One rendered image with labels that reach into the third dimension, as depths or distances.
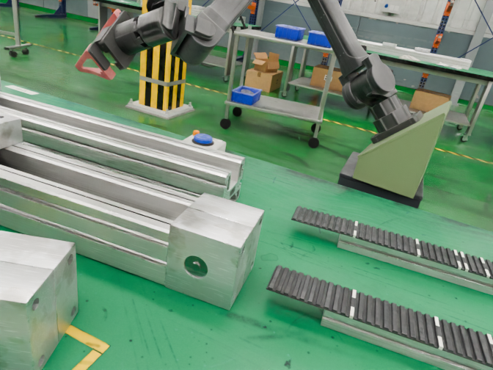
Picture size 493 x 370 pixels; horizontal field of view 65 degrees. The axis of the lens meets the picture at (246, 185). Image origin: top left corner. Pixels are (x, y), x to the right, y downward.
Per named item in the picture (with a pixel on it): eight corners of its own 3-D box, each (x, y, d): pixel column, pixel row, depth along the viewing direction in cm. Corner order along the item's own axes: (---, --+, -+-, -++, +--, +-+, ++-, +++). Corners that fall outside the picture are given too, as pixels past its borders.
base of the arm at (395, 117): (424, 114, 96) (380, 137, 103) (408, 86, 96) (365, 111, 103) (419, 121, 89) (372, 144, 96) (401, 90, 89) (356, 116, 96)
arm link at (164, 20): (161, 23, 64) (181, 45, 69) (166, -9, 66) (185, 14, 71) (130, 34, 67) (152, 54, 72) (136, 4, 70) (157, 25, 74)
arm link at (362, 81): (400, 98, 95) (383, 107, 99) (380, 61, 95) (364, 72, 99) (381, 109, 90) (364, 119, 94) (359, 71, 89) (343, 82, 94)
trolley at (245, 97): (319, 132, 402) (345, 29, 358) (318, 149, 352) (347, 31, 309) (224, 112, 414) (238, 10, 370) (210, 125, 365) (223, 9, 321)
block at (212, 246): (257, 257, 58) (269, 202, 54) (229, 310, 48) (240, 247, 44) (203, 239, 60) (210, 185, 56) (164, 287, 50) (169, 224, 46)
